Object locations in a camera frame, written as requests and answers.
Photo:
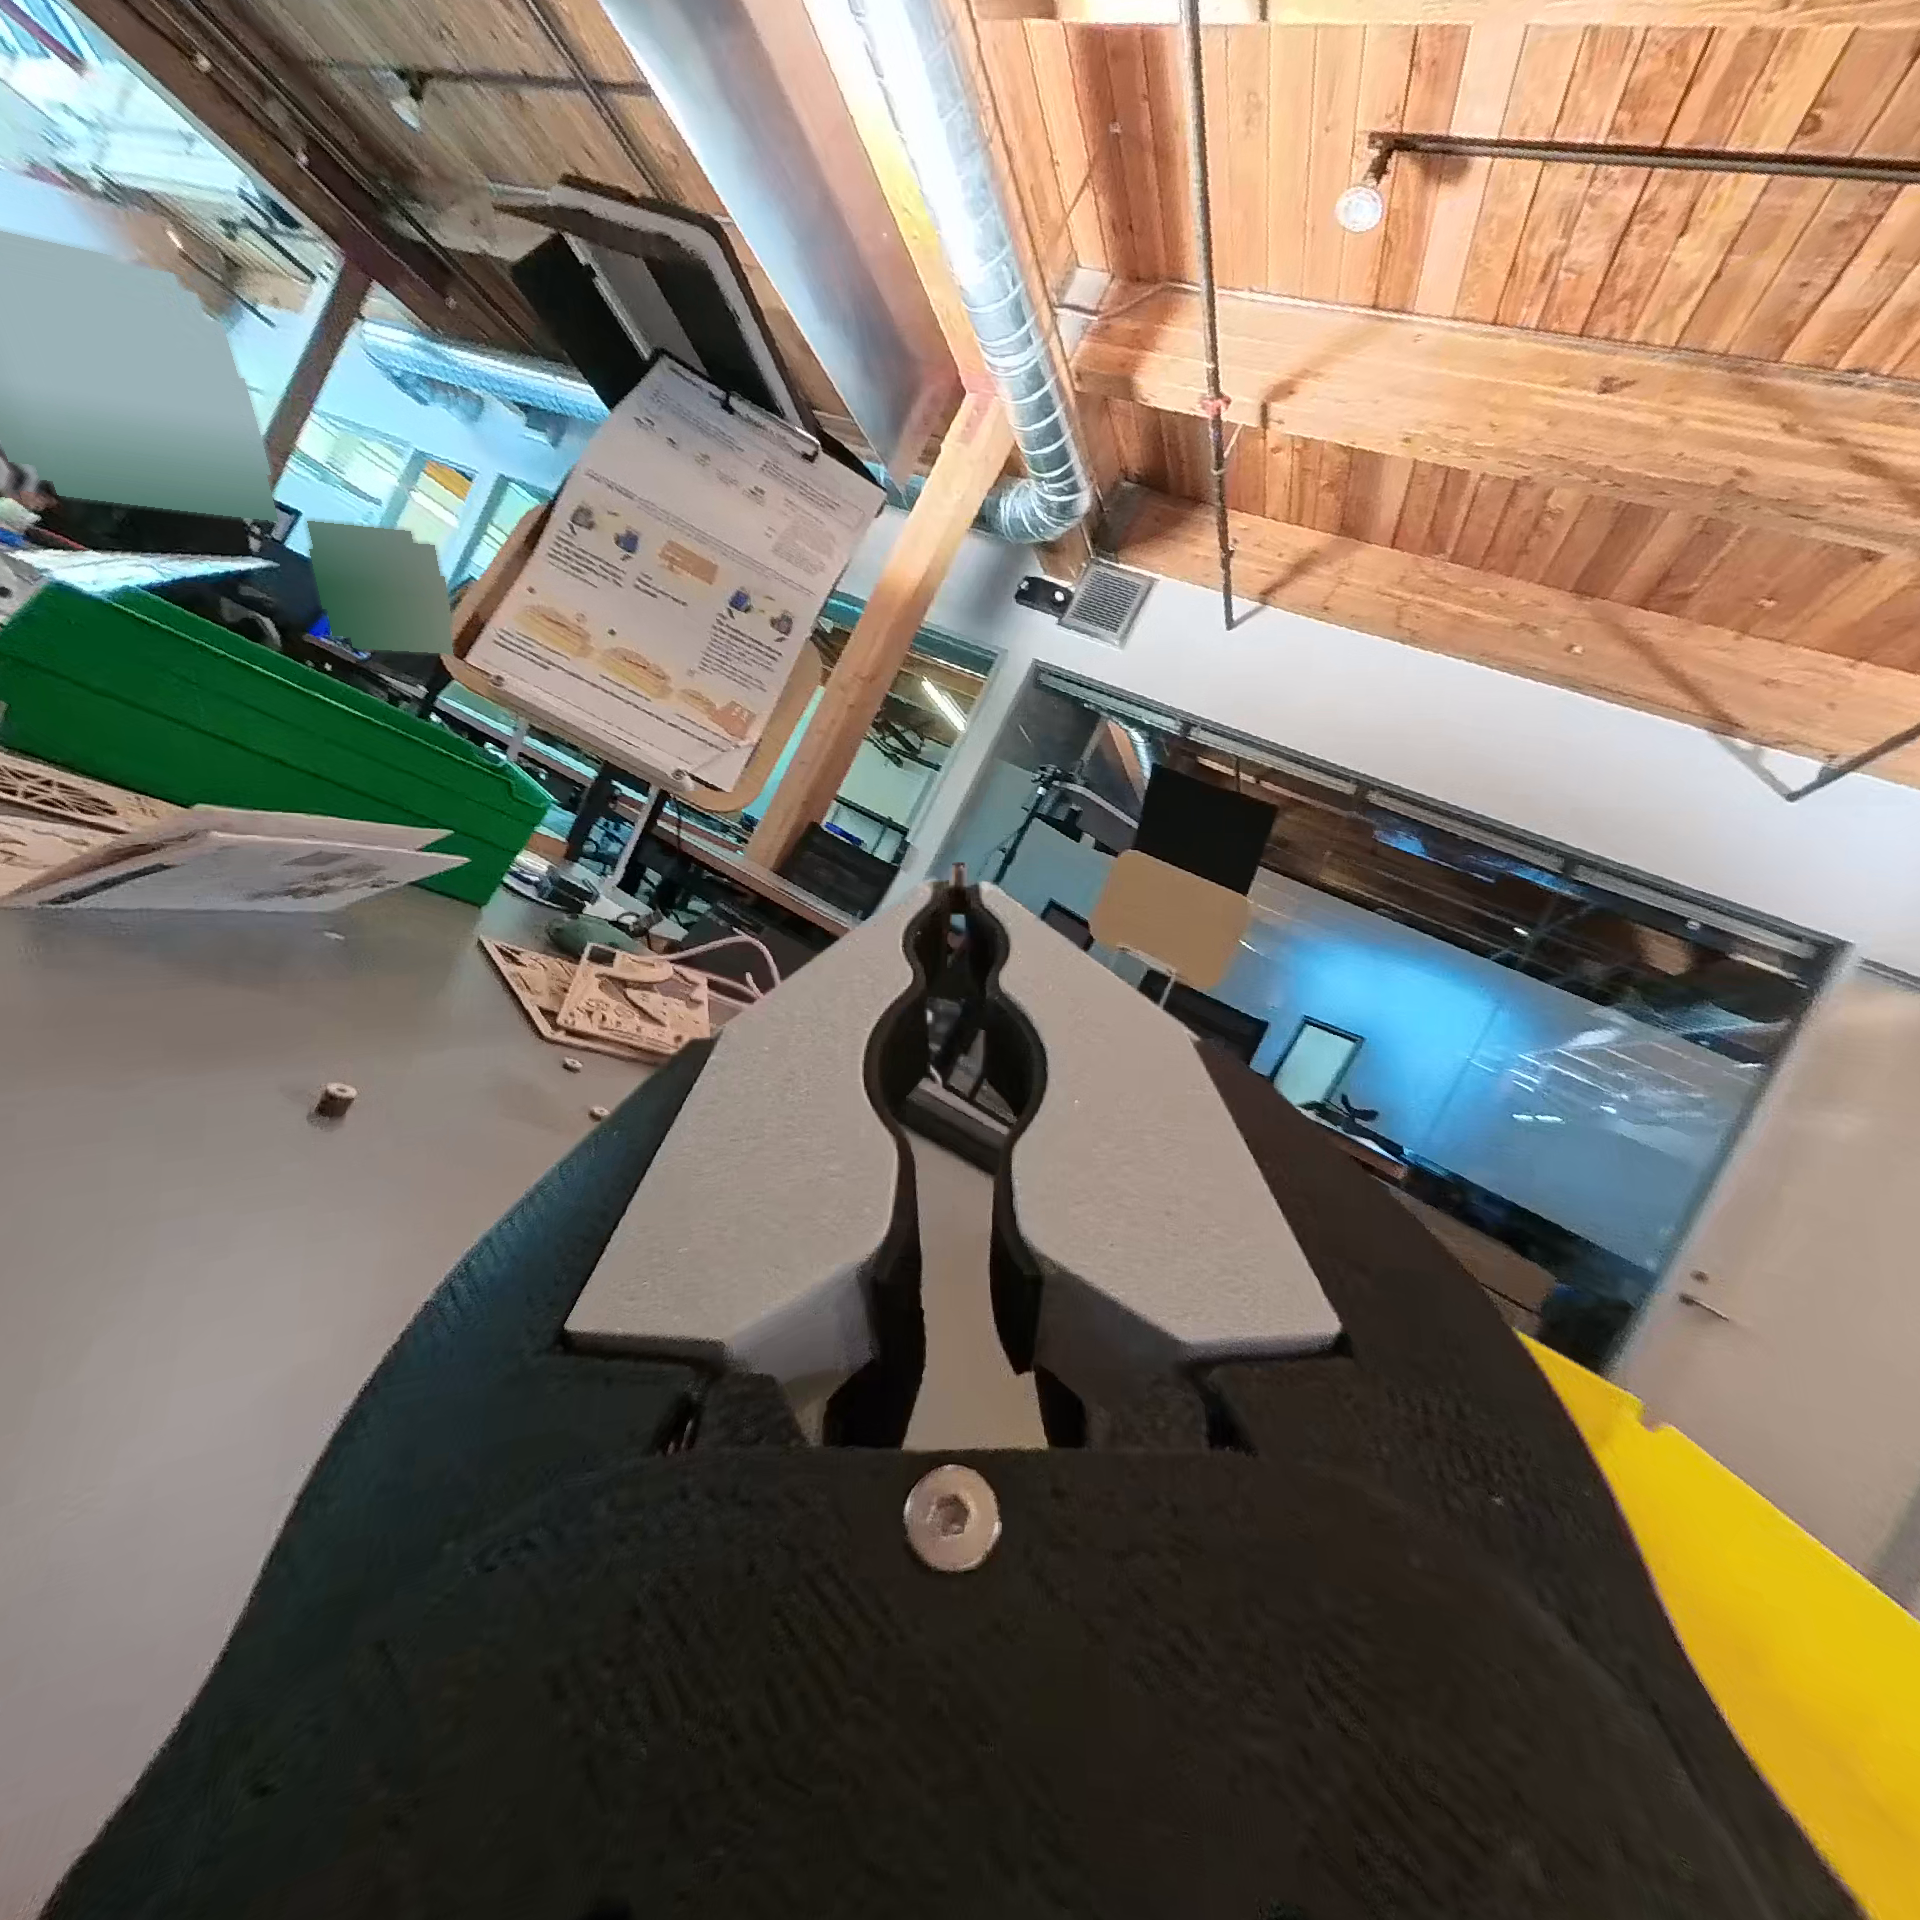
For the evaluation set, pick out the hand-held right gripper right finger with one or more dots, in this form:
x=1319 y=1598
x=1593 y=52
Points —
x=1165 y=1200

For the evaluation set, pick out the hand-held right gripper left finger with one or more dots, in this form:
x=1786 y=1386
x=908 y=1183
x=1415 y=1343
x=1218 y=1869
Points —
x=722 y=1183

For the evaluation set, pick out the laser-cut wooden parts sheet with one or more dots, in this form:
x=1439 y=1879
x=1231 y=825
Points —
x=631 y=1003
x=519 y=966

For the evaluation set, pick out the white-screen computer monitor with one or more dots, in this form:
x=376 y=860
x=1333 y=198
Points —
x=1323 y=1058

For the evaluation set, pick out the tan sign board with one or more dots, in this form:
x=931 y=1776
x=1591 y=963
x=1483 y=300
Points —
x=1171 y=918

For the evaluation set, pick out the teal hand tool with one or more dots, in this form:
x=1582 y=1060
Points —
x=578 y=933

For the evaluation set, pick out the black flat panel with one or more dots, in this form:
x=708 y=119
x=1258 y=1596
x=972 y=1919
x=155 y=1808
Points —
x=1215 y=818

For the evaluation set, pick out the wooden clipboard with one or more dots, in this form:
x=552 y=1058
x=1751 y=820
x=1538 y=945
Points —
x=788 y=720

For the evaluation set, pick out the printed paper booklet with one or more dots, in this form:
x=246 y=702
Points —
x=256 y=869

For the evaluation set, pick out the printed instruction sheet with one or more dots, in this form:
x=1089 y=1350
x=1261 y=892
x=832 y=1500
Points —
x=675 y=570

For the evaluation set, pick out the grey door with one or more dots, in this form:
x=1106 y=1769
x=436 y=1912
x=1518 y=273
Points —
x=1783 y=1245

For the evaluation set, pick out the green plastic bin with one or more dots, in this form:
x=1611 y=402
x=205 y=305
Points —
x=223 y=705

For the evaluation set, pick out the yellow plastic bin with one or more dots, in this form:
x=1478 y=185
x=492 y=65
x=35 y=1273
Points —
x=1769 y=1649

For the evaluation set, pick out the lattice-cut wooden sheet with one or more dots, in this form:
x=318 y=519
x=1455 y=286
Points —
x=61 y=793

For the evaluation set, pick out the hanging threaded rod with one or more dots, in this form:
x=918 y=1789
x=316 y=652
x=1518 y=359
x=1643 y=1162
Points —
x=1205 y=223

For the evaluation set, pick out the round ceiling light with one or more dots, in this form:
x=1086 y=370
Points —
x=1361 y=208

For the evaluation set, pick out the black horizontal ceiling pipe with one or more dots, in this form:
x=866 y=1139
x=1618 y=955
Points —
x=1649 y=156

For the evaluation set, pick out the black camera stand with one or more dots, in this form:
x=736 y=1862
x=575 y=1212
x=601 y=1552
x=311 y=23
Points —
x=1049 y=788

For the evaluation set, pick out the wooden support post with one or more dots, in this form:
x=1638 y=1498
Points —
x=883 y=629

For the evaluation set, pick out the wall vent grille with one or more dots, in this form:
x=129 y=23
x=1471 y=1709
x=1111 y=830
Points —
x=1106 y=603

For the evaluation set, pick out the silver round ventilation duct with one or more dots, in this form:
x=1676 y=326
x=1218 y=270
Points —
x=989 y=300

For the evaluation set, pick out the grey rectangular duct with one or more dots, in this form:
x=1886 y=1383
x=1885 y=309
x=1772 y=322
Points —
x=809 y=195

